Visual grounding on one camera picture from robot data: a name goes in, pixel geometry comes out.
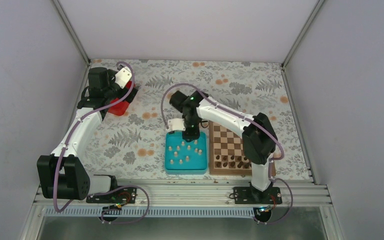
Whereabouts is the aluminium corner post left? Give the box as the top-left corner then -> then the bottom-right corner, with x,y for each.
51,0 -> 91,65

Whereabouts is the wooden chess board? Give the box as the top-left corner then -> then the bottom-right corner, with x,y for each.
208,120 -> 276,176

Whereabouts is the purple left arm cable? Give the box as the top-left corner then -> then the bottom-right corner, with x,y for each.
52,61 -> 150,227

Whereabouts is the red plastic tray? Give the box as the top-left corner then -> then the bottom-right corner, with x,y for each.
108,81 -> 138,116

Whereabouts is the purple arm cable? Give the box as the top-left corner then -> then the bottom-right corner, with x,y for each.
160,82 -> 295,226
52,61 -> 150,227

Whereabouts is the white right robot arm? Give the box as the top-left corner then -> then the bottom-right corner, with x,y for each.
167,90 -> 279,204

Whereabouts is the aluminium corner post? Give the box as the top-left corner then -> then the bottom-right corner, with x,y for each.
281,0 -> 326,71
51,0 -> 91,65

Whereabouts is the aluminium front rail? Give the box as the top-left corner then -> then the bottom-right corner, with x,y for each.
32,183 -> 333,208

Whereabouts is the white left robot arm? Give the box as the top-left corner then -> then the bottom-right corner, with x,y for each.
36,63 -> 138,203

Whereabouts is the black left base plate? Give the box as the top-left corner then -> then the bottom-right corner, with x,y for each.
86,187 -> 137,205

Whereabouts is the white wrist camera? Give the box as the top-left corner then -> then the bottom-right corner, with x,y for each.
114,67 -> 132,89
167,118 -> 186,132

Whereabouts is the floral table mat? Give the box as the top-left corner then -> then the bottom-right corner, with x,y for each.
81,59 -> 310,181

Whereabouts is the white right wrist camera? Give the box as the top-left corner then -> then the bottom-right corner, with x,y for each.
167,118 -> 186,132

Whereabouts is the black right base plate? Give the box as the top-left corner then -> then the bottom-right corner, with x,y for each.
228,186 -> 283,205

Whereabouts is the dark chess pieces row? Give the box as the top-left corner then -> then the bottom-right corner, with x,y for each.
213,155 -> 252,170

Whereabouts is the aluminium corner post right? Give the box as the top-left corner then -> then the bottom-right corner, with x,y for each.
281,0 -> 326,71

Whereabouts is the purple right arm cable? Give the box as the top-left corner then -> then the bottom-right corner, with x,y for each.
160,82 -> 295,226

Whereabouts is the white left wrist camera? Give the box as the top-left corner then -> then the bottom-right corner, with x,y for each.
114,67 -> 132,89

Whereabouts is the teal plastic tray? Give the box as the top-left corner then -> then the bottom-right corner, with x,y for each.
164,131 -> 209,175

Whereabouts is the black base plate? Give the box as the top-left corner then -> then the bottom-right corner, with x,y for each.
86,187 -> 137,205
228,186 -> 283,205

